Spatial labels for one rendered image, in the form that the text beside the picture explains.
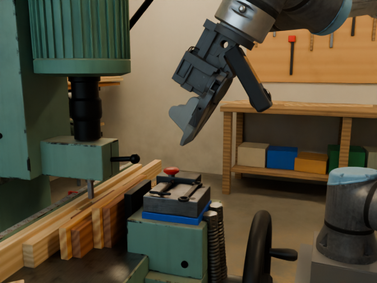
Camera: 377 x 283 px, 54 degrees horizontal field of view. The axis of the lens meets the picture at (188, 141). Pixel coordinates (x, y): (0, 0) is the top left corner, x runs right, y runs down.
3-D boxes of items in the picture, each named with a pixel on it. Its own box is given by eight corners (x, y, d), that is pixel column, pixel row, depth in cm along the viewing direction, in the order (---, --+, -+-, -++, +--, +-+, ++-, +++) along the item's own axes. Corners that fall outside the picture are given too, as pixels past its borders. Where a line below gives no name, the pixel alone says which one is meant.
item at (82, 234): (81, 258, 61) (79, 230, 60) (72, 257, 62) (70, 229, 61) (142, 205, 84) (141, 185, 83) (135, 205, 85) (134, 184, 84)
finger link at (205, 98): (192, 120, 65) (216, 77, 63) (200, 126, 65) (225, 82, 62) (184, 123, 61) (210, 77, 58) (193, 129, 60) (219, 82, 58)
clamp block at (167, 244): (201, 282, 60) (202, 230, 58) (126, 268, 64) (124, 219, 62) (221, 241, 74) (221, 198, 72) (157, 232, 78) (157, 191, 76)
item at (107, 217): (111, 248, 65) (109, 208, 63) (104, 247, 65) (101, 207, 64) (147, 214, 79) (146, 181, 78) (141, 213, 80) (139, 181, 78)
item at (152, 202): (198, 226, 60) (198, 193, 58) (136, 218, 63) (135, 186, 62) (216, 198, 72) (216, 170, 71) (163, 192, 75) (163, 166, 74)
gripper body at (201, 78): (183, 82, 68) (215, 21, 65) (222, 106, 67) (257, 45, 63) (168, 82, 61) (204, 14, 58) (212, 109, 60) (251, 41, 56)
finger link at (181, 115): (160, 131, 67) (184, 86, 64) (187, 149, 66) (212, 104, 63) (153, 133, 64) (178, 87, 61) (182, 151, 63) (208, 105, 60)
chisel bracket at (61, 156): (103, 189, 70) (101, 145, 68) (41, 182, 74) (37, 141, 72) (122, 178, 76) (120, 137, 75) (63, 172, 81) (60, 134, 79)
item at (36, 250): (34, 268, 58) (32, 245, 57) (23, 266, 59) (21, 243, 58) (161, 172, 110) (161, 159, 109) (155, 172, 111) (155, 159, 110)
